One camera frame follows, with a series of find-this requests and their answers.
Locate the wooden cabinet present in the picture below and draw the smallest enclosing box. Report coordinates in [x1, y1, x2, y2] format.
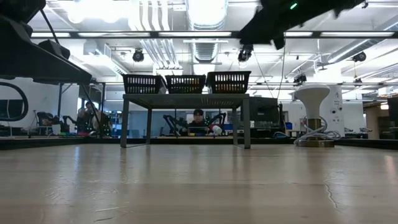
[363, 101, 391, 140]

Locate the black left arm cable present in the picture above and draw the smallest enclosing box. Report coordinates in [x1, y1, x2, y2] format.
[39, 8, 105, 138]

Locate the white lamp cable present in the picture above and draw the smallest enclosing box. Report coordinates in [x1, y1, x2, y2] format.
[294, 116, 342, 146]

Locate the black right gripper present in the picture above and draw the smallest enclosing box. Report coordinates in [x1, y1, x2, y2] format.
[238, 12, 287, 50]

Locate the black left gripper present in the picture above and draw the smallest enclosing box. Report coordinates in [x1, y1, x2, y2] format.
[0, 0, 93, 85]

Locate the white mushroom lamp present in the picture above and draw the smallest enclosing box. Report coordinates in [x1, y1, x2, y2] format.
[294, 84, 335, 148]

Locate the black slotted plastic basket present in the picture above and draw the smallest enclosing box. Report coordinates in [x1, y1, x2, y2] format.
[121, 73, 167, 95]
[206, 70, 252, 95]
[164, 74, 207, 95]

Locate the black equipment cabinet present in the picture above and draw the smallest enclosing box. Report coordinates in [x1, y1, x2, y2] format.
[248, 96, 284, 138]

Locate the person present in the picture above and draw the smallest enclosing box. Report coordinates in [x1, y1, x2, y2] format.
[185, 108, 214, 137]
[76, 101, 111, 137]

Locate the black monitor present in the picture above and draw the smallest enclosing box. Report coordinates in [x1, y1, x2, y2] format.
[0, 98, 24, 121]

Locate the black looped cable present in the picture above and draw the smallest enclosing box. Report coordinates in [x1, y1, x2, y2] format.
[0, 81, 29, 122]

